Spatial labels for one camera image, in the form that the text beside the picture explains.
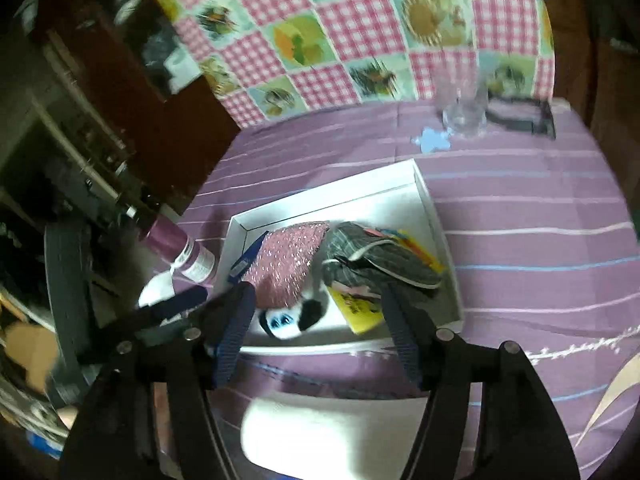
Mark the panda plush toy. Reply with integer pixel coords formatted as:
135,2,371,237
258,299,328,340

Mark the yellow tissue packet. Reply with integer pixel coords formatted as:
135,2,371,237
321,222,446,313

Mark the pink sparkly cloth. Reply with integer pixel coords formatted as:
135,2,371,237
242,221,329,310

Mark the grey plaid fabric pouch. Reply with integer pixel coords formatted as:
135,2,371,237
321,222,442,298

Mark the purple pump lotion bottle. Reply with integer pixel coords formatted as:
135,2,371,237
125,206,216,285

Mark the white shallow cardboard box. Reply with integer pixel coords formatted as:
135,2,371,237
214,160,463,356

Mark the purple striped tablecloth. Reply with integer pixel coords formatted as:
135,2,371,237
180,102,639,479

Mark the black plastic clip tool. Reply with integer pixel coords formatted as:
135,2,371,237
486,92,556,140

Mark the clear drinking glass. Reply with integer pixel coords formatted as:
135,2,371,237
432,61,488,138

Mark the pink checkered patchwork cover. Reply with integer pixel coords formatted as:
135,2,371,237
156,0,555,127

